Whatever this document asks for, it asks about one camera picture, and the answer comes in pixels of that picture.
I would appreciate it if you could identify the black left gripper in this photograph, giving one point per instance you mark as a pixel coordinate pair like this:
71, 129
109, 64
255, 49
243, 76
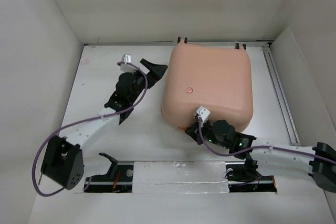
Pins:
155, 72

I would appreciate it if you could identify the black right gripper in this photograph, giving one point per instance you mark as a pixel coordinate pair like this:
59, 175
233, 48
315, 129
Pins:
194, 131

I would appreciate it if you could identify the pink hard-shell suitcase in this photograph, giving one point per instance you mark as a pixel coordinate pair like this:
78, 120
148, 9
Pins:
219, 79

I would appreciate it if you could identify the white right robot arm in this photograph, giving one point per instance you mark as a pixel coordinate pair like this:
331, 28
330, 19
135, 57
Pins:
263, 160

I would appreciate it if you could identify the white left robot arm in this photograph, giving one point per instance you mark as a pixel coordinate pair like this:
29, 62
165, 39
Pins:
63, 159

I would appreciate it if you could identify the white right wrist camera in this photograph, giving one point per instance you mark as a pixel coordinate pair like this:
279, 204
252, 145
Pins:
202, 113

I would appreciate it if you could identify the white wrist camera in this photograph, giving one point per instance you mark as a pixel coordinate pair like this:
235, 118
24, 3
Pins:
126, 59
202, 113

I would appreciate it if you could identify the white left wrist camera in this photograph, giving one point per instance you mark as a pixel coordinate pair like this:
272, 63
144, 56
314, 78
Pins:
126, 59

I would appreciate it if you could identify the aluminium side rail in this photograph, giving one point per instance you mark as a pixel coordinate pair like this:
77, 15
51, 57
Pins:
280, 95

